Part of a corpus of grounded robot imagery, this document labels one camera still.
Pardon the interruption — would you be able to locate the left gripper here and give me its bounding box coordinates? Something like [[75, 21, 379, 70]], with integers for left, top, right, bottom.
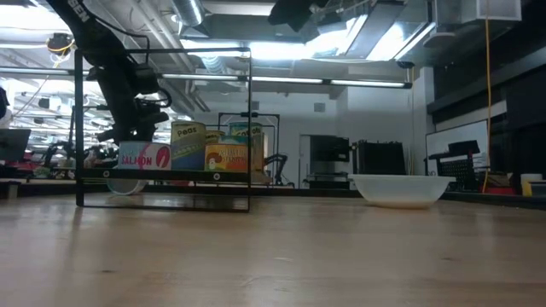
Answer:
[[91, 63, 171, 143]]

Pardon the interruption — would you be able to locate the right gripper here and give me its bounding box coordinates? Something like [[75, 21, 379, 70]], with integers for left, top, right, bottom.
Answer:
[[267, 0, 332, 33]]

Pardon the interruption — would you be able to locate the short salmon can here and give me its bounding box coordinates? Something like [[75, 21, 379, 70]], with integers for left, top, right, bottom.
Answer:
[[117, 141, 172, 171]]

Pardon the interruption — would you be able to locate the short oranges can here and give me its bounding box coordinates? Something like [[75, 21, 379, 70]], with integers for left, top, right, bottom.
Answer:
[[106, 178, 149, 197]]

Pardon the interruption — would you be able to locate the tall peas can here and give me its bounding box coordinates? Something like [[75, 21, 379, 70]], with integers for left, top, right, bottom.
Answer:
[[170, 120, 207, 171]]

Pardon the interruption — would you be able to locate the short mushroom can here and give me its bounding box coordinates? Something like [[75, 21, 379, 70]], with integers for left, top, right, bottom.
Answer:
[[204, 142, 249, 172]]

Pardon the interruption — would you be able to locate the tall carrots can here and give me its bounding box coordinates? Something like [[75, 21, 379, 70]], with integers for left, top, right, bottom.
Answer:
[[229, 121, 264, 171]]

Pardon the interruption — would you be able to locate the long ceiling light bar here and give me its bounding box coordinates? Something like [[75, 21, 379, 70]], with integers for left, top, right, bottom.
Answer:
[[0, 67, 413, 89]]

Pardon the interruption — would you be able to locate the dark monitor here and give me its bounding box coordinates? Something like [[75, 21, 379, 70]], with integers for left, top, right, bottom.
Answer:
[[0, 127, 32, 163]]

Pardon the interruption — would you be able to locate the person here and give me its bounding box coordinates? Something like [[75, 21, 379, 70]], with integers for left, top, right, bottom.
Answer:
[[0, 87, 14, 129]]

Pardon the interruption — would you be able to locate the whiteboard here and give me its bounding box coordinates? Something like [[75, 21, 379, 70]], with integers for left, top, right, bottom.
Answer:
[[425, 119, 490, 176]]

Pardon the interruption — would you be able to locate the clear plastic bowl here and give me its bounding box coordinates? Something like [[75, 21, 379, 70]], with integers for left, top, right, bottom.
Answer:
[[347, 173, 456, 211]]

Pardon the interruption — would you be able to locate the black tool cart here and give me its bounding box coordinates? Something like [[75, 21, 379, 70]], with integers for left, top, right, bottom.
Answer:
[[424, 139, 481, 192]]

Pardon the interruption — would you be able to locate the wooden shelf with black frame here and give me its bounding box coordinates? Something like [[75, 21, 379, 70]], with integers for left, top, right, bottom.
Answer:
[[74, 47, 253, 213]]

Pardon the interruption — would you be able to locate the black aluminium table frame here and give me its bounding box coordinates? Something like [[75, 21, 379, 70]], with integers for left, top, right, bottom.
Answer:
[[0, 181, 546, 211]]

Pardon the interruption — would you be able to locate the black yellow cord reel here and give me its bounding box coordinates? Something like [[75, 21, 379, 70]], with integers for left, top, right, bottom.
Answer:
[[45, 32, 77, 56]]

